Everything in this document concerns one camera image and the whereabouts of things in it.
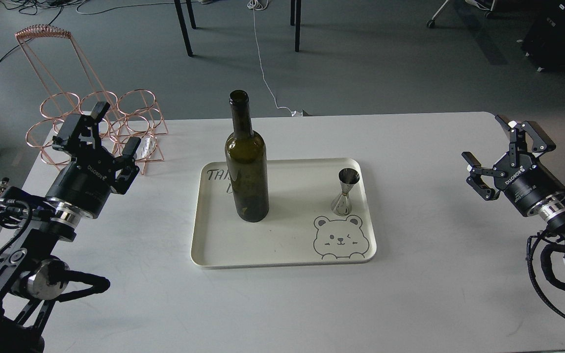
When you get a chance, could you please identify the white floor cable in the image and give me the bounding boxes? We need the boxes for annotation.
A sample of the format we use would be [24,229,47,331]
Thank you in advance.
[247,0,303,117]

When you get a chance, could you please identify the cream bear serving tray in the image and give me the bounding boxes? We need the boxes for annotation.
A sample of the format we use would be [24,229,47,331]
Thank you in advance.
[191,158,377,269]

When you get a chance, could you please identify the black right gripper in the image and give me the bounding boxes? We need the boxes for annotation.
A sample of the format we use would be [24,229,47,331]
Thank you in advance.
[462,115,565,217]

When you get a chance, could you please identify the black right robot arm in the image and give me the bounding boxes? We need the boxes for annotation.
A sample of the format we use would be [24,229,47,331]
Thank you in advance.
[462,115,565,319]

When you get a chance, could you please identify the black table legs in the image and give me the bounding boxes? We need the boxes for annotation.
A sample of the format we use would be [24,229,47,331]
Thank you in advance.
[174,0,302,57]

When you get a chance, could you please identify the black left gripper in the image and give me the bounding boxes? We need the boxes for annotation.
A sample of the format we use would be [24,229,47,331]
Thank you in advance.
[45,102,141,218]

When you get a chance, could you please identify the stainless steel jigger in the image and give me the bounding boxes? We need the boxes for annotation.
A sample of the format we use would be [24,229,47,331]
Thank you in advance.
[331,168,360,215]

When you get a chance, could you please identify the office chair base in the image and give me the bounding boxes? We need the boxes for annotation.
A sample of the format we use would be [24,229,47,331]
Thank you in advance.
[425,0,500,29]

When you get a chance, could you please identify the copper wire bottle rack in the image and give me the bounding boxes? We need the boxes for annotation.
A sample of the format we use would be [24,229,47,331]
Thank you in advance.
[15,25,169,179]

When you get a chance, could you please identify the black rolling cabinet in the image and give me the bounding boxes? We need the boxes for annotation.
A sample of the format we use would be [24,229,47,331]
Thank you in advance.
[521,0,565,69]

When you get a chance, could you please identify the dark green wine bottle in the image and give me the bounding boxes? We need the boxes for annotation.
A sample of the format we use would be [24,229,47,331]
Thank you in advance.
[224,90,269,223]

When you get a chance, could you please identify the black floor cables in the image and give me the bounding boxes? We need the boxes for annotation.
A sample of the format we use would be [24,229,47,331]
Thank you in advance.
[0,0,175,95]

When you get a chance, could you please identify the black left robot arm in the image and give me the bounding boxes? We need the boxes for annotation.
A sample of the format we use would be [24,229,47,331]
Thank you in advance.
[0,102,140,353]

